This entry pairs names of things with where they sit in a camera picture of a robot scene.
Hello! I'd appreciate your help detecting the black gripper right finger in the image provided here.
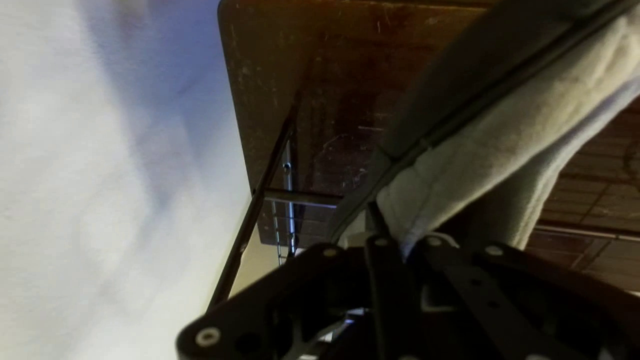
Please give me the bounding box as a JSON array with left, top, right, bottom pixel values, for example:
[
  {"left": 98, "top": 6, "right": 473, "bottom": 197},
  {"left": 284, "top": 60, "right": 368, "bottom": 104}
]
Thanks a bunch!
[{"left": 412, "top": 234, "right": 640, "bottom": 360}]

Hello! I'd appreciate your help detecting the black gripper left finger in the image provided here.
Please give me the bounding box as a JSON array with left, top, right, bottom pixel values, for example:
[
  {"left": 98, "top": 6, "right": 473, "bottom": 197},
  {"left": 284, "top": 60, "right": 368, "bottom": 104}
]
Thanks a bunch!
[{"left": 175, "top": 202, "right": 411, "bottom": 360}]

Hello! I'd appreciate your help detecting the grey slipper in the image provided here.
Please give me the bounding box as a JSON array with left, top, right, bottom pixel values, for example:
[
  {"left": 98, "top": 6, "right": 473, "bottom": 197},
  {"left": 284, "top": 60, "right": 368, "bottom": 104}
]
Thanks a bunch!
[{"left": 331, "top": 0, "right": 640, "bottom": 255}]

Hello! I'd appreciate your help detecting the dark wooden dresser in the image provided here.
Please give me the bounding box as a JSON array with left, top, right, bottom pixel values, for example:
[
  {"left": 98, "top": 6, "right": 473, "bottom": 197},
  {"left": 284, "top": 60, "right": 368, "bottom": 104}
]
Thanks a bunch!
[{"left": 217, "top": 0, "right": 640, "bottom": 297}]

